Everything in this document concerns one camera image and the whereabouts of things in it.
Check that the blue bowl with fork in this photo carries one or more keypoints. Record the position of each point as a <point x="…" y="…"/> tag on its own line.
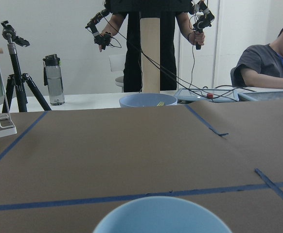
<point x="147" y="100"/>

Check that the cardboard tube post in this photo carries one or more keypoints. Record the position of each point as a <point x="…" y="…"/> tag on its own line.
<point x="150" y="57"/>

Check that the teach pendant tablet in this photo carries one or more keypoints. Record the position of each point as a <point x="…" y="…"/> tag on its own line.
<point x="260" y="96"/>
<point x="185" y="95"/>

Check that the grey water bottle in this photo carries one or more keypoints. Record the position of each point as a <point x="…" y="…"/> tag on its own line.
<point x="53" y="79"/>

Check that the standing person in black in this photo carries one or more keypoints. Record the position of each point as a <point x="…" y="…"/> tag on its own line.
<point x="191" y="23"/>

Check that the seated person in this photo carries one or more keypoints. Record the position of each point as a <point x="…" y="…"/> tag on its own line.
<point x="260" y="66"/>

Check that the light blue plastic cup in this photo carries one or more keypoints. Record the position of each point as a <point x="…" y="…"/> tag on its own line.
<point x="161" y="215"/>

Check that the black camera tripod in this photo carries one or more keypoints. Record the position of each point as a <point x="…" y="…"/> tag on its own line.
<point x="15" y="81"/>

